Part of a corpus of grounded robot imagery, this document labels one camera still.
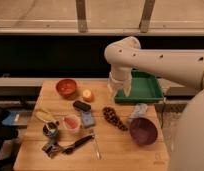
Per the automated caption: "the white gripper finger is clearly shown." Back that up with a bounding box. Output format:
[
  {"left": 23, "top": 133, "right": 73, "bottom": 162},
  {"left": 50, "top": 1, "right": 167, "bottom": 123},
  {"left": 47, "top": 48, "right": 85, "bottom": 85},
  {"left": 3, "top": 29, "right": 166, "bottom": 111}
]
[
  {"left": 109, "top": 87, "right": 117, "bottom": 98},
  {"left": 124, "top": 82, "right": 131, "bottom": 97}
]

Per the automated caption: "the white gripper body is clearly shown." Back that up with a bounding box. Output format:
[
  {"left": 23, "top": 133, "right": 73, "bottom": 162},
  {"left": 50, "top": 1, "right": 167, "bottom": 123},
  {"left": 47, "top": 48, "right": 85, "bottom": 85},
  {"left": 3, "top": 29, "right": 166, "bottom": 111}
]
[{"left": 109, "top": 68, "right": 132, "bottom": 91}]

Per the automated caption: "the yellow banana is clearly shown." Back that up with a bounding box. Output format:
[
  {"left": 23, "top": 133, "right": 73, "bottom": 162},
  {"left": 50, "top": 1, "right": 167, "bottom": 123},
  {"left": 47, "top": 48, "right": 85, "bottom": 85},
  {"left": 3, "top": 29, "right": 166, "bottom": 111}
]
[{"left": 35, "top": 110, "right": 55, "bottom": 123}]

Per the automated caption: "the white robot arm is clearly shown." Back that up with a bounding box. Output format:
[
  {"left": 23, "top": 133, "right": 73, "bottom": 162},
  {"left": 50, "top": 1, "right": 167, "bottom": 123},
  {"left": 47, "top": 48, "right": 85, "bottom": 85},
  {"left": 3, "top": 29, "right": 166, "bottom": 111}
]
[{"left": 104, "top": 37, "right": 204, "bottom": 171}]

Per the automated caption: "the green plastic tray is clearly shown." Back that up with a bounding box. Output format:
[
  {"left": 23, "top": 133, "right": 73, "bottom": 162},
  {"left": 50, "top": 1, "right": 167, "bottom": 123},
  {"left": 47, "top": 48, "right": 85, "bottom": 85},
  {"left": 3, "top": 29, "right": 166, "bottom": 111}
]
[{"left": 114, "top": 70, "right": 164, "bottom": 103}]

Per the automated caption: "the bunch of dark grapes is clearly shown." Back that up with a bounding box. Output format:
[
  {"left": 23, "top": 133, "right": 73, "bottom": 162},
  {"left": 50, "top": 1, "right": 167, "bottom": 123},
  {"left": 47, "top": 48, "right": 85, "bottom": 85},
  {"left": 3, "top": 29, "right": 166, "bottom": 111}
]
[{"left": 102, "top": 107, "right": 128, "bottom": 131}]

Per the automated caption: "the apple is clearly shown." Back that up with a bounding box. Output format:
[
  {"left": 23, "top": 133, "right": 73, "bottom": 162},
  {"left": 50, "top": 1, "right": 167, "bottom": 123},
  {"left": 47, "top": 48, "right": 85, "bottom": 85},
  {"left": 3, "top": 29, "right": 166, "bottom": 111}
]
[{"left": 82, "top": 89, "right": 94, "bottom": 102}]

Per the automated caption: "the blue sponge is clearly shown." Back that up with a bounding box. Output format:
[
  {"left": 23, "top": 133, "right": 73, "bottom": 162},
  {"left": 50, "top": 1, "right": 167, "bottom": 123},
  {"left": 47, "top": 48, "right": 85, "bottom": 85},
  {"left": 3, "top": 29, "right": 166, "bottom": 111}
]
[{"left": 81, "top": 111, "right": 95, "bottom": 128}]

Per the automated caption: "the red bowl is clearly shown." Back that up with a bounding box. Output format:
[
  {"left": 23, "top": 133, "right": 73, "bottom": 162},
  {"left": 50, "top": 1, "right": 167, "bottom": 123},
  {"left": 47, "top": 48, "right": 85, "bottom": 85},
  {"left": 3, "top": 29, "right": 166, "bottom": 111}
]
[{"left": 56, "top": 79, "right": 77, "bottom": 98}]

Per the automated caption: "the purple bowl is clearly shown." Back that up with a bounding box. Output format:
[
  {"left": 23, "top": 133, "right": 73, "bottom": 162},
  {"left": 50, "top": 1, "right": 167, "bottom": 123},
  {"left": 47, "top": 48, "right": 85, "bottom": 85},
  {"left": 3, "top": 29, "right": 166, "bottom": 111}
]
[{"left": 129, "top": 117, "right": 158, "bottom": 145}]

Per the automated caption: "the pink cup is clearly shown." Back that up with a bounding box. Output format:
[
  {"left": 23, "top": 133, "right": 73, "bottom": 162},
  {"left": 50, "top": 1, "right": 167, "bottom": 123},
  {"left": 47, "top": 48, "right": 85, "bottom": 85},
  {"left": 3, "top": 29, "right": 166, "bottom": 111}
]
[{"left": 63, "top": 115, "right": 81, "bottom": 133}]

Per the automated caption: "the small metal cup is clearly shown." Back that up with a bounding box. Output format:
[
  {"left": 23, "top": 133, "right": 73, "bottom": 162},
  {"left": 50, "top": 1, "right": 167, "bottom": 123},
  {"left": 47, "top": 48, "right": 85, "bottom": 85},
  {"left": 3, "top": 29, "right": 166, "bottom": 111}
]
[{"left": 43, "top": 122, "right": 58, "bottom": 138}]

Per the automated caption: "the blue object beside table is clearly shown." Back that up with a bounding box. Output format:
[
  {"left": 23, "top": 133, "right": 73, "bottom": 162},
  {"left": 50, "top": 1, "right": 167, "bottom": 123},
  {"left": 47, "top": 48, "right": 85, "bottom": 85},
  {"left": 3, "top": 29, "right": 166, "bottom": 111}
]
[{"left": 1, "top": 109, "right": 33, "bottom": 128}]

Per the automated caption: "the black chair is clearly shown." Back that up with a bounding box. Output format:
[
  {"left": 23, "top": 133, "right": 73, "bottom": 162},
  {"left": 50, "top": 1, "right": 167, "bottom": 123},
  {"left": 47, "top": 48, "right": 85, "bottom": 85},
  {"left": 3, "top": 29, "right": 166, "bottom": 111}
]
[{"left": 0, "top": 107, "right": 18, "bottom": 171}]

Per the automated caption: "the black handled utensil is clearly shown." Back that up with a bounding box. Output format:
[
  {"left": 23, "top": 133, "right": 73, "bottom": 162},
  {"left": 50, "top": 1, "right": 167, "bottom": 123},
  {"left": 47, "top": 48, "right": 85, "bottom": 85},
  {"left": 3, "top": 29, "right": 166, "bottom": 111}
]
[{"left": 63, "top": 134, "right": 94, "bottom": 155}]

